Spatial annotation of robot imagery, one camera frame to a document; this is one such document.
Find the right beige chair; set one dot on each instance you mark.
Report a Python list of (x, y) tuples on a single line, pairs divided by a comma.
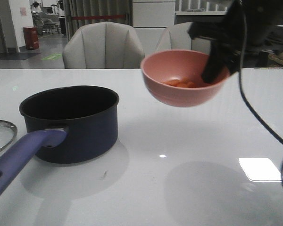
[(178, 52)]

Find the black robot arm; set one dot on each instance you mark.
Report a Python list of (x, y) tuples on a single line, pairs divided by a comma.
[(263, 16)]

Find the red trash bin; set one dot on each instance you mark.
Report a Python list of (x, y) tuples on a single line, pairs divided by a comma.
[(31, 38)]

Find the glass lid with blue knob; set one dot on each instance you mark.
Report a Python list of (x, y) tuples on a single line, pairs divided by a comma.
[(8, 132)]

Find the dark blue saucepan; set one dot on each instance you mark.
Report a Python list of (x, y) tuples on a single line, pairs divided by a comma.
[(64, 125)]

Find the white cabinet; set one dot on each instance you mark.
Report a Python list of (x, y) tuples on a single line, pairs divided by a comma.
[(153, 13)]

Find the olive cushion seat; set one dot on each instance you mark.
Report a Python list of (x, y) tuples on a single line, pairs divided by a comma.
[(276, 60)]

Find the grey counter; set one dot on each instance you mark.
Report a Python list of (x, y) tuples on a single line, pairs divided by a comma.
[(205, 16)]

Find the orange ham pieces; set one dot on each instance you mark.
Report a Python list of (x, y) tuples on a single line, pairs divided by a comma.
[(182, 83)]

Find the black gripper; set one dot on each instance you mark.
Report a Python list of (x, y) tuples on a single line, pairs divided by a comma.
[(227, 38)]

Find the red barrier belt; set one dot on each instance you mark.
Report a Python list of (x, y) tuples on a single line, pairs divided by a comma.
[(99, 17)]

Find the beige chair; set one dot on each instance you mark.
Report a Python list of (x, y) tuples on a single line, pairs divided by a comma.
[(104, 45), (178, 52)]

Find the pink bowl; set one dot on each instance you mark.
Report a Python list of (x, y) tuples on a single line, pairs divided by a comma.
[(182, 97)]

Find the left beige chair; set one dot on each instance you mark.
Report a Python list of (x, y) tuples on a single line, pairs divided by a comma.
[(104, 45)]

